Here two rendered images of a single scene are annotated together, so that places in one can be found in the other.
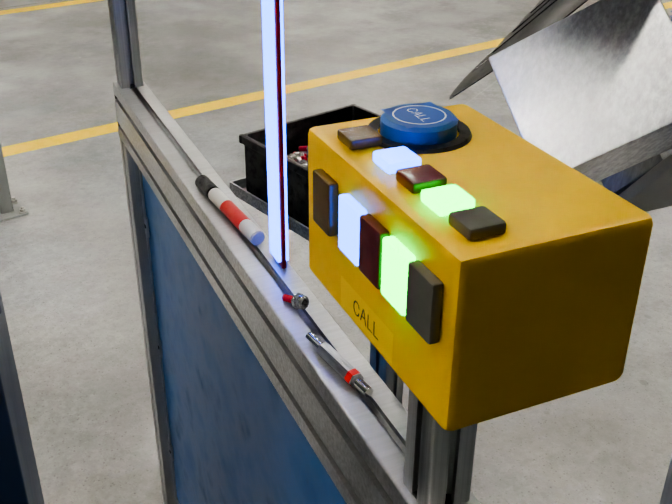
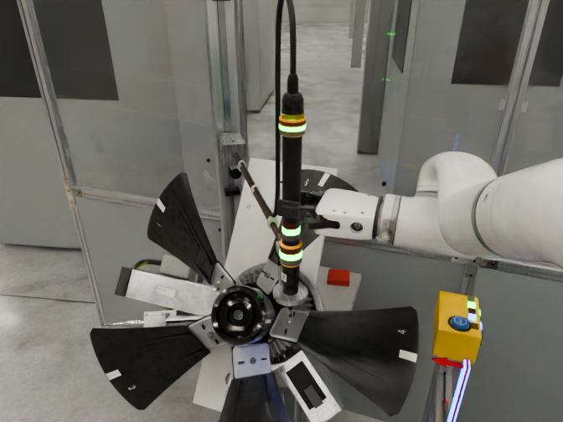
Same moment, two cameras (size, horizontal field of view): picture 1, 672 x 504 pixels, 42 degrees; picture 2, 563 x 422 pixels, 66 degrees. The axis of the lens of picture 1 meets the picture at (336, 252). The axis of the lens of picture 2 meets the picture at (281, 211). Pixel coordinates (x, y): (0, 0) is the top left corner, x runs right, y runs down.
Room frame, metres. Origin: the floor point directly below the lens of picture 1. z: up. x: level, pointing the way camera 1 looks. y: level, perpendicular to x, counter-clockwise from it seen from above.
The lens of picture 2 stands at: (1.33, 0.19, 1.82)
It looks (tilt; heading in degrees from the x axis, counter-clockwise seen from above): 28 degrees down; 223
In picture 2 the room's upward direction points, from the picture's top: straight up
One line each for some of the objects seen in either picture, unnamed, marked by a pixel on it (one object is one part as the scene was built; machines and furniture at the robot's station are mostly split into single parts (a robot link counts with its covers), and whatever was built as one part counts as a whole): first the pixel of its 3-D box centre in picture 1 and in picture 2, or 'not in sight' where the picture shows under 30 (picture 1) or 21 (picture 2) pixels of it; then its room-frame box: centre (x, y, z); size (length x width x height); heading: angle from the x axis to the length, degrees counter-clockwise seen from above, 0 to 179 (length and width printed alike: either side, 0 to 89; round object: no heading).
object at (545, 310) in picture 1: (455, 257); (455, 326); (0.39, -0.06, 1.02); 0.16 x 0.10 x 0.11; 24
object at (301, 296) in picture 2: not in sight; (288, 272); (0.81, -0.28, 1.31); 0.09 x 0.07 x 0.10; 59
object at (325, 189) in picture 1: (325, 202); not in sight; (0.41, 0.01, 1.04); 0.02 x 0.01 x 0.03; 24
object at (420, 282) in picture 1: (423, 302); not in sight; (0.32, -0.04, 1.04); 0.02 x 0.01 x 0.03; 24
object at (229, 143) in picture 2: not in sight; (232, 149); (0.49, -0.81, 1.35); 0.10 x 0.07 x 0.09; 59
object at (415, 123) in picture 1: (418, 127); (459, 322); (0.43, -0.04, 1.08); 0.04 x 0.04 x 0.02
